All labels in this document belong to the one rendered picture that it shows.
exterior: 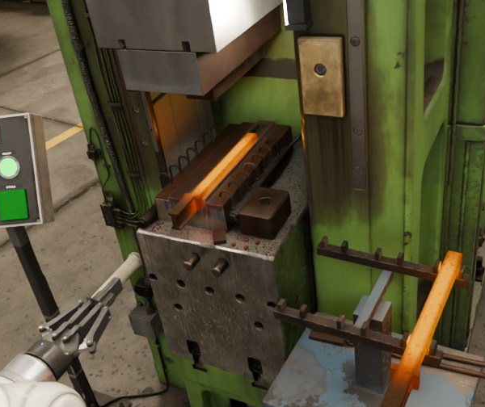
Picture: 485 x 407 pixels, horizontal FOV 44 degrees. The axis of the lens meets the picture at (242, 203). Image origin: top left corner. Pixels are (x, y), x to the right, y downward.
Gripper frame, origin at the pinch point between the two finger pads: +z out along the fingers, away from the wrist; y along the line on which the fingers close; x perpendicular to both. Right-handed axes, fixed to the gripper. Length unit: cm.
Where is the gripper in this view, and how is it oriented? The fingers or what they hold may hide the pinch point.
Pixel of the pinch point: (108, 294)
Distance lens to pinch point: 124.1
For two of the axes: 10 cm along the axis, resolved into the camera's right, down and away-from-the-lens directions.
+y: 8.9, 1.4, -4.3
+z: 4.4, -5.4, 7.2
